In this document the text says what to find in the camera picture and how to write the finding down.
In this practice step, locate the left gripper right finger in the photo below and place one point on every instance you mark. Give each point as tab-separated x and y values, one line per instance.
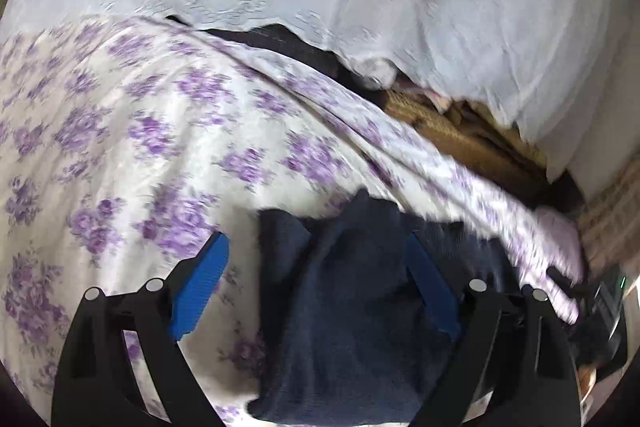
511	364

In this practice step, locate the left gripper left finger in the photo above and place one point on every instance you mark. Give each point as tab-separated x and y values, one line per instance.
95	383

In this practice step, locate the navy blue knit cardigan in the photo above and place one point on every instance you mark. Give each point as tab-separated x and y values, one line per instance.
359	311

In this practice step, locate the brown woven mat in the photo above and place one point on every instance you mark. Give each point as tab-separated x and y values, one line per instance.
467	132

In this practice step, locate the purple floral white bedspread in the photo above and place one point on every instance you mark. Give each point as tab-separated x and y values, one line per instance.
127	142

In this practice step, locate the pink patterned cloth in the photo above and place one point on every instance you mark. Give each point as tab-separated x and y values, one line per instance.
435	99

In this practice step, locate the black garment under lace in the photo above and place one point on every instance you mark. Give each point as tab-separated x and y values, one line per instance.
277	38

